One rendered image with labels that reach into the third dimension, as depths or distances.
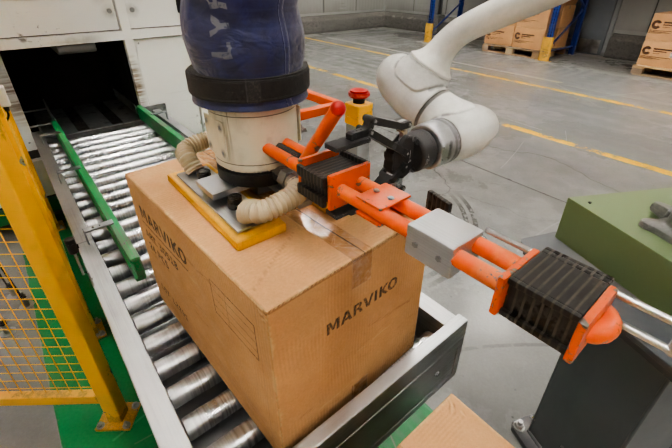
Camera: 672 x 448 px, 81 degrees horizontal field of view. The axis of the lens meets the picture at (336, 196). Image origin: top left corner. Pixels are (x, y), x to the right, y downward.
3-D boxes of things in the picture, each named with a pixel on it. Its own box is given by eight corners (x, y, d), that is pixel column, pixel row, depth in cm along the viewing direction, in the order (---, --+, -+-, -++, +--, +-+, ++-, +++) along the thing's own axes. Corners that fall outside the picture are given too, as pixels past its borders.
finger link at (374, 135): (407, 159, 69) (411, 151, 68) (371, 136, 60) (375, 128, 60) (391, 152, 71) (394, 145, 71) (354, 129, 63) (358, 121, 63)
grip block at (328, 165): (294, 192, 64) (292, 159, 61) (339, 175, 70) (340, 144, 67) (326, 213, 59) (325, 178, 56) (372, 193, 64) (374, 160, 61)
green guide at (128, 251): (39, 137, 220) (33, 122, 216) (61, 133, 226) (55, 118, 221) (109, 294, 113) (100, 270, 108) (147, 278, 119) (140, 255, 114)
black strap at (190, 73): (170, 85, 76) (166, 63, 74) (272, 69, 89) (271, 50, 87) (222, 112, 61) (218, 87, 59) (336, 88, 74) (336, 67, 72)
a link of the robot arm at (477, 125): (447, 177, 78) (404, 136, 84) (490, 157, 87) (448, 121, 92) (474, 136, 71) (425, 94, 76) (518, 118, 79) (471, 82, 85)
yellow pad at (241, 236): (167, 181, 89) (163, 161, 87) (209, 169, 95) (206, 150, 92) (238, 253, 67) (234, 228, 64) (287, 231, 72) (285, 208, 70)
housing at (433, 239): (401, 253, 50) (405, 224, 48) (434, 233, 54) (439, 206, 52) (446, 281, 46) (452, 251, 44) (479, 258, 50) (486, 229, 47)
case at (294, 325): (160, 297, 113) (123, 173, 93) (275, 241, 136) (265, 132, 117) (284, 464, 74) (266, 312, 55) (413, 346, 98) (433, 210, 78)
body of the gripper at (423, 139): (441, 132, 69) (406, 144, 64) (435, 175, 73) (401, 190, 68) (409, 121, 74) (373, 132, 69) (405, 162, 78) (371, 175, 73)
